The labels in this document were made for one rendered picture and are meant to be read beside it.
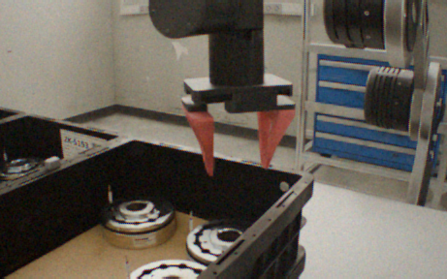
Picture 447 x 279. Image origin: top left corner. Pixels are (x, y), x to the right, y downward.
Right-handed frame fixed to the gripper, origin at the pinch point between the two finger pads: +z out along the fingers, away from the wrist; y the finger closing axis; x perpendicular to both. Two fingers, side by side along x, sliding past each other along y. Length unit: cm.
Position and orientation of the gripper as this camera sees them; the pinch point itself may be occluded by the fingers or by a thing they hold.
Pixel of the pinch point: (238, 163)
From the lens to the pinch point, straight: 45.9
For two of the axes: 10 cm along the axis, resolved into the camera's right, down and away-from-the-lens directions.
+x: -2.6, -3.0, 9.2
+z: 0.2, 9.5, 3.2
